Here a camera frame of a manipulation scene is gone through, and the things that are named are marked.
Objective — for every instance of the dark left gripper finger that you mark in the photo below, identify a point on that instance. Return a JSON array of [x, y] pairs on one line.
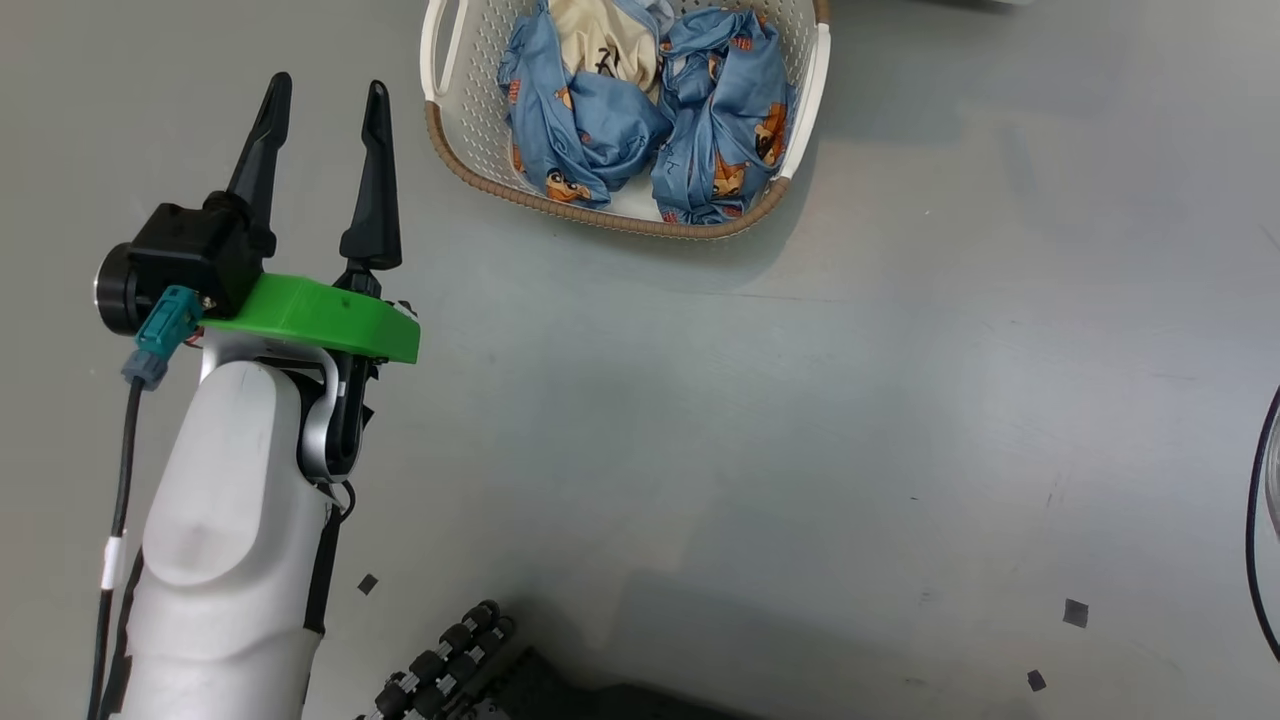
[[375, 210], [262, 170]]

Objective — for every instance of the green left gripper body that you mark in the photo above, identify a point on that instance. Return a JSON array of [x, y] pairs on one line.
[[320, 315]]

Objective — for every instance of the blue bear print garment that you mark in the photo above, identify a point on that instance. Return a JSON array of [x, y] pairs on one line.
[[590, 130], [720, 110]]

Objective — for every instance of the cream garment black print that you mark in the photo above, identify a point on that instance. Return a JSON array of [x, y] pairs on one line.
[[600, 40]]

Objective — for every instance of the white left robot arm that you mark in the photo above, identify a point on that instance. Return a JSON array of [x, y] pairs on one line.
[[220, 500]]

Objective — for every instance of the cream laundry basket brown rim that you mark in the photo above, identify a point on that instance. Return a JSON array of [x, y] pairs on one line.
[[470, 120]]

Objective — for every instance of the dark floor tape square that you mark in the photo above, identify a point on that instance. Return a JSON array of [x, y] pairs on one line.
[[367, 584], [1036, 680], [1075, 612]]

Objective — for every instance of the left black omni wheel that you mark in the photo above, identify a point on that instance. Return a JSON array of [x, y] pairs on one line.
[[450, 655]]

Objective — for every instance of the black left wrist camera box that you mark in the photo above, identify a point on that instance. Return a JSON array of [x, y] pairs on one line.
[[200, 250]]

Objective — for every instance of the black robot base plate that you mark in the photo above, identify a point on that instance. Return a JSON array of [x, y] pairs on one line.
[[560, 700]]

